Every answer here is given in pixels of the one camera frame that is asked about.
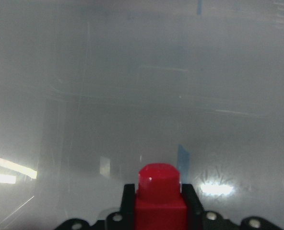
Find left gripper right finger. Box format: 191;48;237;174
181;184;280;230

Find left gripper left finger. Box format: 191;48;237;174
57;184;135;230

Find red block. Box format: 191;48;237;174
134;163;188;230

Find clear plastic storage box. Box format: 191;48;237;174
0;0;284;230

